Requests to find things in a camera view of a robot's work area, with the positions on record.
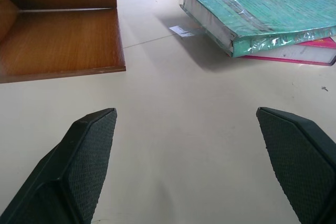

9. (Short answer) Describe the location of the wooden shelf box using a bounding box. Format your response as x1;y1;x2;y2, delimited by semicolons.
0;0;127;84

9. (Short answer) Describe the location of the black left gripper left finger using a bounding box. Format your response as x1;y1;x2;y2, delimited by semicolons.
0;108;118;224

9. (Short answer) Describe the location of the green plastic-wrapped book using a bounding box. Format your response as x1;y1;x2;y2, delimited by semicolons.
178;0;336;58

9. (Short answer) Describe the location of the pink covered book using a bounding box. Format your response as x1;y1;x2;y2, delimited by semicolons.
227;36;336;67

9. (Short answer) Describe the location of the small white paper label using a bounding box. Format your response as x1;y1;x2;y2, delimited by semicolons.
169;25;195;37

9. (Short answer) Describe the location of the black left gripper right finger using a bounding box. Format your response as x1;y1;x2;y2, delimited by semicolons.
256;106;336;224

